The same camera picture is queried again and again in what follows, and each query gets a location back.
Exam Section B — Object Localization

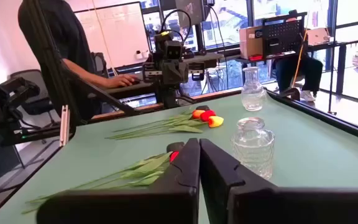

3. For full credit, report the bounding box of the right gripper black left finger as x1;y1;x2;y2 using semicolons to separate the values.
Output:
35;138;202;224

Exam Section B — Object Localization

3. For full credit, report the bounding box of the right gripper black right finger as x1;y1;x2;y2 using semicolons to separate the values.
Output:
199;138;358;224

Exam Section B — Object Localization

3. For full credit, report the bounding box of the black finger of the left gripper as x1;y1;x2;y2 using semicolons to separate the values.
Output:
142;62;156;84
191;68;206;82

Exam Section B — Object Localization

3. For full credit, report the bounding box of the black artificial tulip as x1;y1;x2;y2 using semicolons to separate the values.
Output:
178;105;211;118

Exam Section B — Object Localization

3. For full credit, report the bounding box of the red artificial tulip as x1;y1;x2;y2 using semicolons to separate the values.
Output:
109;110;217;138
22;151;180;215

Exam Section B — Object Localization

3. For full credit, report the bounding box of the yellow orange artificial tulip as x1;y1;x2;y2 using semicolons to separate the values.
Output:
106;115;224;141

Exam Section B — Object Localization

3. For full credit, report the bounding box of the ribbed clear glass vase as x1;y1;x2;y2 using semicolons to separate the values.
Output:
231;117;275;180

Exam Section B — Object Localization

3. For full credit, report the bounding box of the smooth clear glass vase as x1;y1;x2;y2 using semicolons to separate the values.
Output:
241;66;265;112

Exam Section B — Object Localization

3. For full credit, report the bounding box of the whiteboard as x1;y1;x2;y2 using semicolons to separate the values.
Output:
73;1;151;68

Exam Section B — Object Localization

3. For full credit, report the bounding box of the cardboard box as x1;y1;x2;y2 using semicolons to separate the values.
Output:
239;26;264;60

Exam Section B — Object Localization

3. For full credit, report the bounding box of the dark monitor on pole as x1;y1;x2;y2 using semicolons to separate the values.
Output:
175;0;205;29

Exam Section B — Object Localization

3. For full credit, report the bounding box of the person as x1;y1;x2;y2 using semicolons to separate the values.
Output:
272;52;324;103
17;0;140;124

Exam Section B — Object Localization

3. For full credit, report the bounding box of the black pegboard panel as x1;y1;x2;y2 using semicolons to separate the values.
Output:
261;11;309;59

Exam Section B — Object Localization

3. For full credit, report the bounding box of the black mesh office chair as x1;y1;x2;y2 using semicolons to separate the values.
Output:
9;68;57;125

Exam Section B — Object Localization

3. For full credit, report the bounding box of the silver laptop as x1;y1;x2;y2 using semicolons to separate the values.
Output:
306;27;331;45

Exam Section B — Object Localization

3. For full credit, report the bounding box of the black office desk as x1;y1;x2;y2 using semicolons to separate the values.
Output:
234;37;358;102

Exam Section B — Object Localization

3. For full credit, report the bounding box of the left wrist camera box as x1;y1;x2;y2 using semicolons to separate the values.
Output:
163;39;183;60

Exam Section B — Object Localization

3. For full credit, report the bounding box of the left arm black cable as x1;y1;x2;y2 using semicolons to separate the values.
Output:
160;8;193;43

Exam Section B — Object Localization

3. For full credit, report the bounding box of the white aluminium bracket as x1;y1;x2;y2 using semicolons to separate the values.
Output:
59;105;71;147

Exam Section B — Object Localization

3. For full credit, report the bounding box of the black aluminium table frame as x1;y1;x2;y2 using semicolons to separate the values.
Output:
0;0;358;215

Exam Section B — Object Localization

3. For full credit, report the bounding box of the yellow cable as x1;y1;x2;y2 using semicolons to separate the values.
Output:
291;29;308;88

